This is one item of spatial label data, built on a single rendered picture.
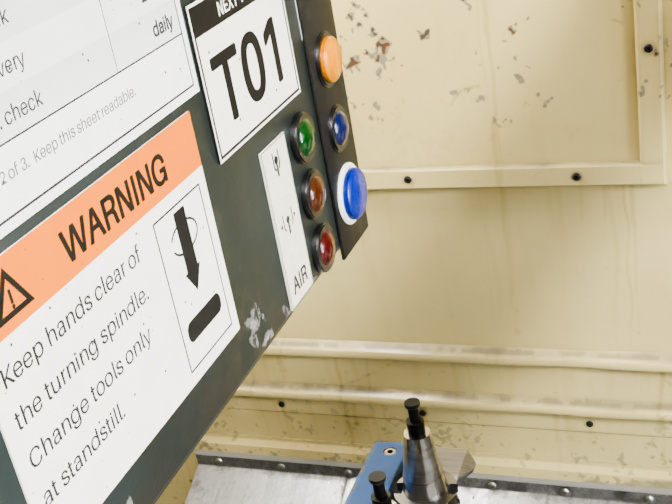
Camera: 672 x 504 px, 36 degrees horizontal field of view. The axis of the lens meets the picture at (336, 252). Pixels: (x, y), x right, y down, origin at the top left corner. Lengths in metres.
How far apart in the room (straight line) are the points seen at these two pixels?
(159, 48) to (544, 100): 0.93
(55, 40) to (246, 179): 0.15
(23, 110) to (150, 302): 0.10
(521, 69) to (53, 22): 0.98
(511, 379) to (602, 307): 0.18
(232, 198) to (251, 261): 0.03
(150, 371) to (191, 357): 0.03
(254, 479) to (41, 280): 1.42
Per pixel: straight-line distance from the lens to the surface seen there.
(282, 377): 1.64
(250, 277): 0.49
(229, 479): 1.78
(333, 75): 0.57
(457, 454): 1.10
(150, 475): 0.42
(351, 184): 0.59
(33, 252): 0.35
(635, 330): 1.44
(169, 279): 0.42
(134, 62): 0.41
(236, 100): 0.48
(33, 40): 0.36
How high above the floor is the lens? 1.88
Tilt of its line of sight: 25 degrees down
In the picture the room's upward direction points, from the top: 10 degrees counter-clockwise
